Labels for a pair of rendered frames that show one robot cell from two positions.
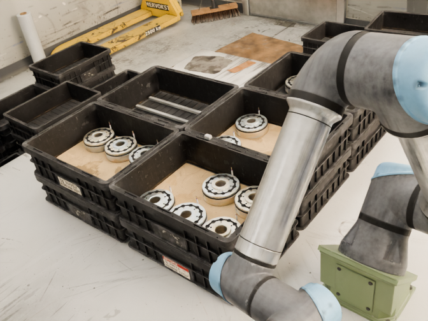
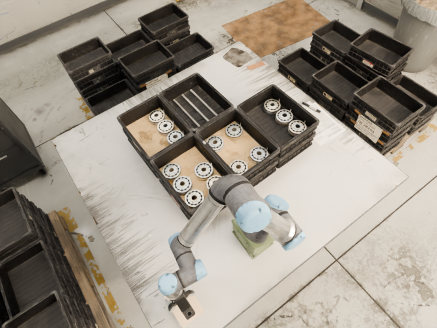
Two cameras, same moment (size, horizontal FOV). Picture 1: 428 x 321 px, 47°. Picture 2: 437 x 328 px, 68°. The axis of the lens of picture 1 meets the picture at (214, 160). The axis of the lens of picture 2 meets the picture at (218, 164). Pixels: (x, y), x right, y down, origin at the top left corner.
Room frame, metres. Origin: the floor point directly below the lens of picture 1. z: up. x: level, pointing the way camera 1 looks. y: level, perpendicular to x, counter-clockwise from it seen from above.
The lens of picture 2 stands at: (0.16, -0.34, 2.37)
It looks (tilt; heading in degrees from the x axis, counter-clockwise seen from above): 57 degrees down; 15
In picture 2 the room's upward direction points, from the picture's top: 7 degrees counter-clockwise
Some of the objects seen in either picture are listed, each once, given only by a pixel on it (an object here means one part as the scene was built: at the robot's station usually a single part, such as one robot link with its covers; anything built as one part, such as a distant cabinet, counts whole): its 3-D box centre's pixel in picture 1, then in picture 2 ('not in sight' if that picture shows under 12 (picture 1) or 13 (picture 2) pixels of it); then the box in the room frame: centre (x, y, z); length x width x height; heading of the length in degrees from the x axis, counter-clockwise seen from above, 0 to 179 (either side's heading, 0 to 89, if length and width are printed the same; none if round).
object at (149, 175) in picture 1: (204, 197); (193, 176); (0.99, 0.04, 0.87); 0.40 x 0.30 x 0.11; 46
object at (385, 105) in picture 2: not in sight; (378, 119); (1.95, -1.16, 0.37); 0.40 x 0.30 x 0.45; 45
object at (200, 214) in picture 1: (186, 216); (182, 184); (0.94, 0.09, 0.86); 0.10 x 0.10 x 0.01
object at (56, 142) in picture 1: (104, 154); (156, 131); (1.27, 0.33, 0.87); 0.40 x 0.30 x 0.11; 46
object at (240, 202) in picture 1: (254, 199); (215, 183); (0.96, -0.09, 0.86); 0.10 x 0.10 x 0.01
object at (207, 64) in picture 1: (206, 62); (237, 56); (2.17, -0.04, 0.71); 0.22 x 0.19 x 0.01; 45
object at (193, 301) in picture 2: not in sight; (184, 303); (0.37, -0.03, 0.74); 0.16 x 0.12 x 0.07; 45
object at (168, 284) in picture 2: not in sight; (170, 285); (0.39, -0.02, 1.05); 0.09 x 0.08 x 0.11; 127
